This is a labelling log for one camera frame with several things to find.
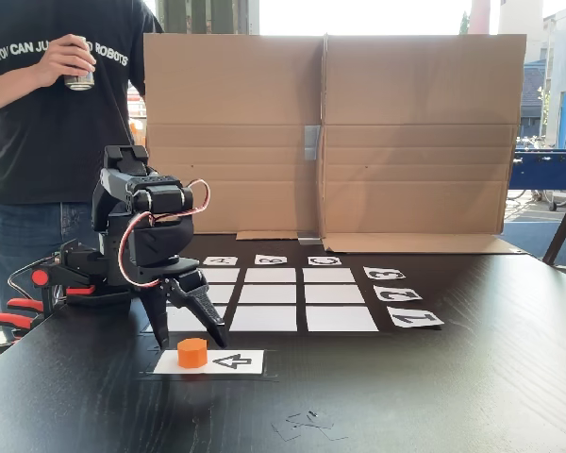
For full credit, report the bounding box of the orange round token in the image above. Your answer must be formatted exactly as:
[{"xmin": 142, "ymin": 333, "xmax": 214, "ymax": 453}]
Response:
[{"xmin": 176, "ymin": 337, "xmax": 208, "ymax": 369}]

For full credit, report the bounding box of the silver drink can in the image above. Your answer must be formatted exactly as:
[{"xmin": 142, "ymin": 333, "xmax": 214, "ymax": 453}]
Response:
[{"xmin": 63, "ymin": 36, "xmax": 96, "ymax": 92}]

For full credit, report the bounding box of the white nine-square grid sheet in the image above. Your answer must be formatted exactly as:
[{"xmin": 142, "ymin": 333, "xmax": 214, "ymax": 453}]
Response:
[{"xmin": 144, "ymin": 266, "xmax": 381, "ymax": 334}]

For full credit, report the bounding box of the person's right hand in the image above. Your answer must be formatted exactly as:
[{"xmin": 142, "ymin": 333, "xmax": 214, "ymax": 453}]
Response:
[{"xmin": 30, "ymin": 33, "xmax": 97, "ymax": 91}]

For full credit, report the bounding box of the white arrow paper sheet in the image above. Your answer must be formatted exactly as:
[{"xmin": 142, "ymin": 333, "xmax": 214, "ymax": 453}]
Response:
[{"xmin": 152, "ymin": 348, "xmax": 265, "ymax": 377}]

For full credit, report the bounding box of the red black clamp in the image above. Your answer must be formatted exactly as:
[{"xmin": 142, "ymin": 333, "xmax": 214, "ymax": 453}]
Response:
[{"xmin": 0, "ymin": 266, "xmax": 98, "ymax": 355}]

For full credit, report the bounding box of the brown cardboard screen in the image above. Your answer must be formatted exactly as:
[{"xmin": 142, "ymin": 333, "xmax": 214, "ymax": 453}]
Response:
[
  {"xmin": 320, "ymin": 31, "xmax": 529, "ymax": 255},
  {"xmin": 142, "ymin": 32, "xmax": 325, "ymax": 242}
]

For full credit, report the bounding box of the person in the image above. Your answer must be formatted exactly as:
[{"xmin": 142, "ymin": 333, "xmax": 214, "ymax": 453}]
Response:
[{"xmin": 0, "ymin": 0, "xmax": 165, "ymax": 344}]

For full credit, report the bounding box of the paper label number 3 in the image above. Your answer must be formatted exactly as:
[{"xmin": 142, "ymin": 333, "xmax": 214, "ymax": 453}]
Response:
[{"xmin": 362, "ymin": 266, "xmax": 407, "ymax": 280}]

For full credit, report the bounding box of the paper label number 2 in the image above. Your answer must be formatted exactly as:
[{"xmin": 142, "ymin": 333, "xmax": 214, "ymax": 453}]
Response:
[{"xmin": 373, "ymin": 285, "xmax": 424, "ymax": 302}]

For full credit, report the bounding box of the blue foosball table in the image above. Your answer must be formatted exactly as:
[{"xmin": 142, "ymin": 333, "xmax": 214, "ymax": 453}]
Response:
[{"xmin": 508, "ymin": 148, "xmax": 566, "ymax": 213}]

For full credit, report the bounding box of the red white servo cable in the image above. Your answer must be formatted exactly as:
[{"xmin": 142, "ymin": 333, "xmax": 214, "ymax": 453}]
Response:
[{"xmin": 116, "ymin": 177, "xmax": 212, "ymax": 289}]

